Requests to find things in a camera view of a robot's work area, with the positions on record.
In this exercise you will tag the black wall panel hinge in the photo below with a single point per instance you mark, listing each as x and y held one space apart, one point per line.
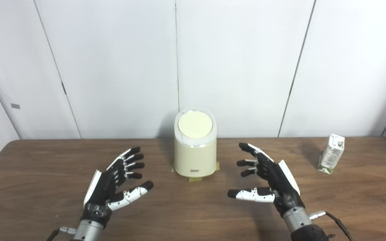
64 88

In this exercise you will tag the cream round bin lid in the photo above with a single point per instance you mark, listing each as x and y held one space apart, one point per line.
195 125

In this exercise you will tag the cream-colored bin body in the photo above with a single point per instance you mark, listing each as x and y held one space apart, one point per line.
194 157

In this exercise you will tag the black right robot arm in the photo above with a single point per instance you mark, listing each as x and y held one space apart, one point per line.
300 224

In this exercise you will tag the white green milk carton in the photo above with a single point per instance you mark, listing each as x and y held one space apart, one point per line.
332 152

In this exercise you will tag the grey wall label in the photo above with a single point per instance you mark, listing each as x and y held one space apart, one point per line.
15 106

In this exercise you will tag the wide yellow tape piece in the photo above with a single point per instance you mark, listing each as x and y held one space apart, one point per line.
195 179

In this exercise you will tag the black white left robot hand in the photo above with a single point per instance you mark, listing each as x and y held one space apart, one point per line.
101 187

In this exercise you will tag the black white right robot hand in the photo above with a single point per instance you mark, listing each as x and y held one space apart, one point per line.
281 187

